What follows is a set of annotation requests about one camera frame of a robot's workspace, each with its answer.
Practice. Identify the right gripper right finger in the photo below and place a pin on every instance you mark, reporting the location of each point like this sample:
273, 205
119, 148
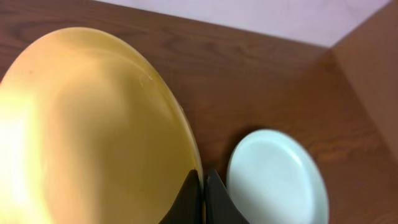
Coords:
220, 209

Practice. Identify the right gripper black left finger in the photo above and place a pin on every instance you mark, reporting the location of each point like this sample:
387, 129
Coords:
187, 207

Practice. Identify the light blue plate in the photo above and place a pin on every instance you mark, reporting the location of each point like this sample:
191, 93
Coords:
271, 178

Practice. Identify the yellow plate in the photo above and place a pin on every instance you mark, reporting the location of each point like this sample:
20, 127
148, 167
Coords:
90, 133

